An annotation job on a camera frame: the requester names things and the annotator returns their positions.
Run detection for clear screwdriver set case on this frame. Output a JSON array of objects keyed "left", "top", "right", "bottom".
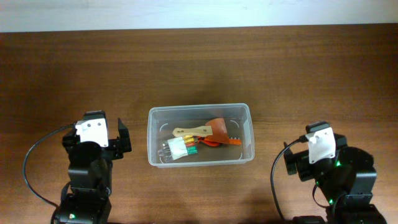
[{"left": 157, "top": 136, "right": 198, "bottom": 163}]

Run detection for orange scraper wooden handle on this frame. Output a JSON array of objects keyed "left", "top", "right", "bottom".
[{"left": 172, "top": 118, "right": 229, "bottom": 144}]

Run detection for orange handled pliers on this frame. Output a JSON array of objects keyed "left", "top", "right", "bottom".
[{"left": 195, "top": 138, "right": 221, "bottom": 147}]

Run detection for clear plastic container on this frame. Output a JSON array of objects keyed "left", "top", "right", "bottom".
[{"left": 147, "top": 103, "right": 255, "bottom": 168}]

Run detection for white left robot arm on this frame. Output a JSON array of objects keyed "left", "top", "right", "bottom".
[{"left": 52, "top": 111, "right": 132, "bottom": 223}]

